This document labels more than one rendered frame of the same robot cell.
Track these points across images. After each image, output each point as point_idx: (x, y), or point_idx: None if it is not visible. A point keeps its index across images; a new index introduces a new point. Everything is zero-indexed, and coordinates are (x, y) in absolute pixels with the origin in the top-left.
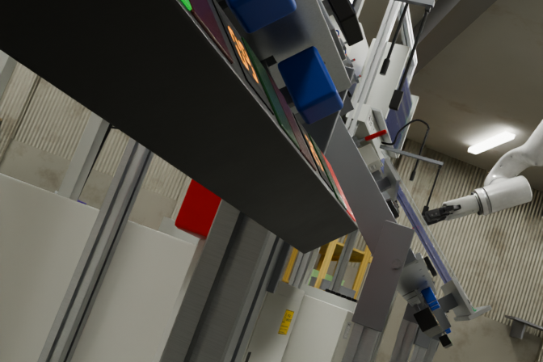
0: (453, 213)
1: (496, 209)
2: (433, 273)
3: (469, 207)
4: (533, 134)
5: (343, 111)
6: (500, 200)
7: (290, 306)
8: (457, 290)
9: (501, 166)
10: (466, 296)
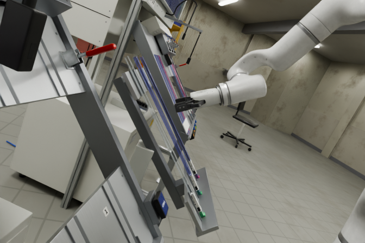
0: (198, 107)
1: (234, 103)
2: (162, 217)
3: (213, 102)
4: (282, 42)
5: (52, 11)
6: (239, 97)
7: None
8: (189, 211)
9: (244, 62)
10: (197, 205)
